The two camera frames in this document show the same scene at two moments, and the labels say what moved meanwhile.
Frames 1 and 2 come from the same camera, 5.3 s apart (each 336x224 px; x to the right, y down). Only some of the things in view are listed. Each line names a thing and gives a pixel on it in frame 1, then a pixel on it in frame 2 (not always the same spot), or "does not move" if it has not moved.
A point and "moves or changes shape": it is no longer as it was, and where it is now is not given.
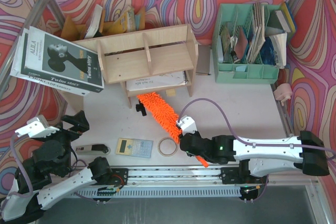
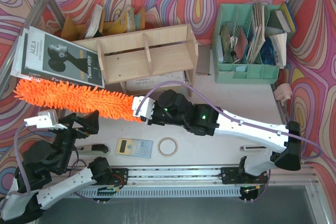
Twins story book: (51, 57) does not move
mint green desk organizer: (245, 43) does not move
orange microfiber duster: (163, 114) moves or changes shape
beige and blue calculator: (134, 147) does not move
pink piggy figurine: (283, 92) does not move
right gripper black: (184, 144) → (151, 118)
